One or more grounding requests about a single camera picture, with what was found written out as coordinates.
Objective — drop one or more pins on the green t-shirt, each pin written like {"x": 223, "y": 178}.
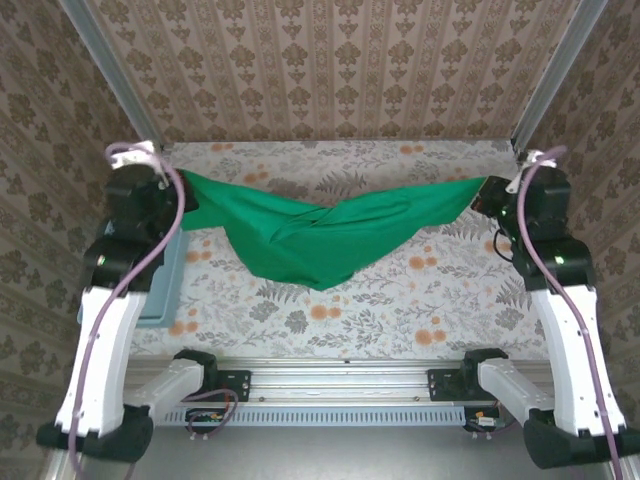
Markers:
{"x": 310, "y": 240}

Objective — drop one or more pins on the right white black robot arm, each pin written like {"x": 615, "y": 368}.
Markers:
{"x": 570, "y": 350}

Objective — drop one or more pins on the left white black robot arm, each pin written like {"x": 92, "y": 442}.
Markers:
{"x": 105, "y": 360}

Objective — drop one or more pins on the light blue plastic basket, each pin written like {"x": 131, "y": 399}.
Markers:
{"x": 167, "y": 290}

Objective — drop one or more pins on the floral patterned tablecloth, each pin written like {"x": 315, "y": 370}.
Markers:
{"x": 400, "y": 310}

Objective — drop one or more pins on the small connector board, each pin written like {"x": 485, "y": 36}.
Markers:
{"x": 482, "y": 422}
{"x": 205, "y": 417}

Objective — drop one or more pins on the grey metal sheet panel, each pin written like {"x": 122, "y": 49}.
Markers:
{"x": 325, "y": 455}

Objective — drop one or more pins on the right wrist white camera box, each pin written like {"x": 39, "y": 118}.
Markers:
{"x": 515, "y": 184}

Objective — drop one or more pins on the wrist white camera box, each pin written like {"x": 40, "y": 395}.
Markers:
{"x": 515, "y": 184}
{"x": 135, "y": 156}

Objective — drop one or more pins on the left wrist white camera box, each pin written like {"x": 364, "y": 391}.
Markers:
{"x": 135, "y": 156}

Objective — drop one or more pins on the aluminium frame post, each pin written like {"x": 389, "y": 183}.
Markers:
{"x": 112, "y": 75}
{"x": 556, "y": 75}

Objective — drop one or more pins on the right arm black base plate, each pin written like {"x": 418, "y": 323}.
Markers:
{"x": 442, "y": 385}

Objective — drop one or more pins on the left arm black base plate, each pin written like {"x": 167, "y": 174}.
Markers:
{"x": 240, "y": 385}

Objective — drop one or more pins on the long aluminium mounting rail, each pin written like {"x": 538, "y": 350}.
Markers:
{"x": 340, "y": 380}

